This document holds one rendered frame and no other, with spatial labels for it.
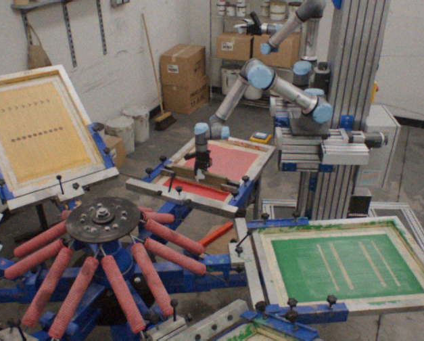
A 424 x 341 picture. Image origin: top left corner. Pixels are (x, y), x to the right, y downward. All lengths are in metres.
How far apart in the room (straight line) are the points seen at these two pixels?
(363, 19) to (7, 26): 2.72
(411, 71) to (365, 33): 3.20
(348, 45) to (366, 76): 0.23
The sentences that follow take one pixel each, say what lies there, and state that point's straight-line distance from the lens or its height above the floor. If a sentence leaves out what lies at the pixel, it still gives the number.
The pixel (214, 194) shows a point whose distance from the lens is 2.44.
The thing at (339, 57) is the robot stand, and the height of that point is 1.64.
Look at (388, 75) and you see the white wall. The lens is 5.80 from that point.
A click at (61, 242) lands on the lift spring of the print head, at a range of 1.77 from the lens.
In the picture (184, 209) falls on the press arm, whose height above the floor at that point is 0.92.
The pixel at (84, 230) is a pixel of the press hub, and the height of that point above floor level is 1.31.
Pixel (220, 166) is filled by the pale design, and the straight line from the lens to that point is 2.71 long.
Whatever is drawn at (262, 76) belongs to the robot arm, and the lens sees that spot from 2.18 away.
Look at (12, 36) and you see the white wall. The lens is 3.94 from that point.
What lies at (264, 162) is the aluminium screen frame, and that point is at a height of 0.99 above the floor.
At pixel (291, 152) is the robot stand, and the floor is 1.10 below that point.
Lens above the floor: 2.35
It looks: 32 degrees down
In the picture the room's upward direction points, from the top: straight up
